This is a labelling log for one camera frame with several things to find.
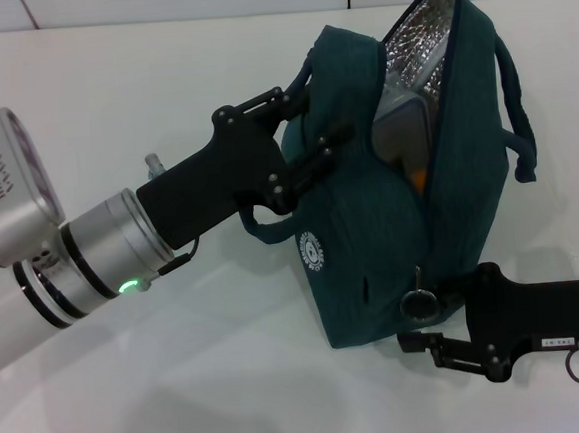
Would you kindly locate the dark teal insulated bag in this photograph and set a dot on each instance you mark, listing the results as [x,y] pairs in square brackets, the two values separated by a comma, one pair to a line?
[371,230]

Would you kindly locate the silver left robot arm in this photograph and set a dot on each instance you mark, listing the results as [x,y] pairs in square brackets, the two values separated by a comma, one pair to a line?
[26,247]

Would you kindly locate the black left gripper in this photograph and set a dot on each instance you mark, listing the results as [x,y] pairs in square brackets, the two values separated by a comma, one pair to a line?
[216,182]

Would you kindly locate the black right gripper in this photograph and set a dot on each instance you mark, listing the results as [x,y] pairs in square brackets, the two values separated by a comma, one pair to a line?
[543,314]

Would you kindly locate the orange pear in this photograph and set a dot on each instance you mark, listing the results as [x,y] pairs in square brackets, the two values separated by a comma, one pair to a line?
[418,178]

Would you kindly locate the clear container with blue lid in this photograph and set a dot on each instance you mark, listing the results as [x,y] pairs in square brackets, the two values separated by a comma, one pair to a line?
[398,137]

